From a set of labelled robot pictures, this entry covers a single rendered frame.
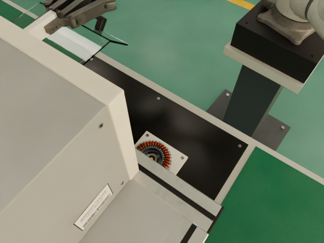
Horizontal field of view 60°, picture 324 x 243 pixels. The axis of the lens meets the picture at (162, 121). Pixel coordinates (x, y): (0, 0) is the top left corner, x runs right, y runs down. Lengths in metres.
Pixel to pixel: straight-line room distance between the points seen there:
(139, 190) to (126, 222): 0.05
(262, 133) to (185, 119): 1.00
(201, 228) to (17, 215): 0.25
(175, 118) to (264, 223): 0.39
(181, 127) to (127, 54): 1.35
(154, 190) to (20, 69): 0.25
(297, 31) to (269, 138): 0.88
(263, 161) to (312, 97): 1.29
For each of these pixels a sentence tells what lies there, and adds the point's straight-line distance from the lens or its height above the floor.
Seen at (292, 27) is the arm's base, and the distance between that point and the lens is 1.09.
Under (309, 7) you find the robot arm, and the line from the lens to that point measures 0.98.
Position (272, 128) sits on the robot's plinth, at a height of 0.02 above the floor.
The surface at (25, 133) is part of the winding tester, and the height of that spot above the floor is 1.32.
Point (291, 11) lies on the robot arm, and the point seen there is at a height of 0.93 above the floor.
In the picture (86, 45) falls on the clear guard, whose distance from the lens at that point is 0.69.
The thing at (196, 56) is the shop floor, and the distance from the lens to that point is 2.14.
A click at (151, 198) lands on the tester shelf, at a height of 1.11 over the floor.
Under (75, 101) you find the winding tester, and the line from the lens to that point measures 0.27.
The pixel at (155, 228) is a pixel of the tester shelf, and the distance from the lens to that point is 0.42.
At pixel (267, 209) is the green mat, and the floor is 0.75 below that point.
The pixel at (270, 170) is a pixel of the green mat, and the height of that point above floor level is 0.75.
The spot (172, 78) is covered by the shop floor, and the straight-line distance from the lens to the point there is 1.98.
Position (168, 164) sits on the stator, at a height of 0.82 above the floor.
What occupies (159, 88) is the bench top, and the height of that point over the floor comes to 0.75.
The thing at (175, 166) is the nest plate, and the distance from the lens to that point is 0.80.
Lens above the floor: 1.53
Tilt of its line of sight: 59 degrees down
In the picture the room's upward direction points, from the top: straight up
